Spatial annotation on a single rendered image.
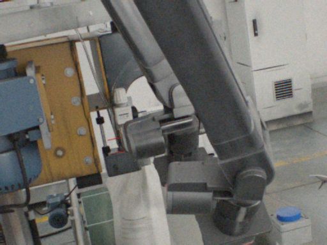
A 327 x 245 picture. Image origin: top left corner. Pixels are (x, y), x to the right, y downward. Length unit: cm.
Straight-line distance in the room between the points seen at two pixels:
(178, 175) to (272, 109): 451
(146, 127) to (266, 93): 422
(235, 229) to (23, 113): 47
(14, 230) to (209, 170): 83
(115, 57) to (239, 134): 72
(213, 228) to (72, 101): 61
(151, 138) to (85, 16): 38
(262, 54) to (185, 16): 456
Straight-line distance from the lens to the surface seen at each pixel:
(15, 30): 112
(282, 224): 138
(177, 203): 71
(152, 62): 94
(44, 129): 111
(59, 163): 134
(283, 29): 514
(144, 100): 413
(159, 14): 53
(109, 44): 130
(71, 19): 121
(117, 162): 134
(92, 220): 283
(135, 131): 95
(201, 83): 58
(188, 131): 96
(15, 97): 105
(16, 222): 145
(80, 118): 132
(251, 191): 67
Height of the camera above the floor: 143
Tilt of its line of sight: 17 degrees down
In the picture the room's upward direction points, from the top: 9 degrees counter-clockwise
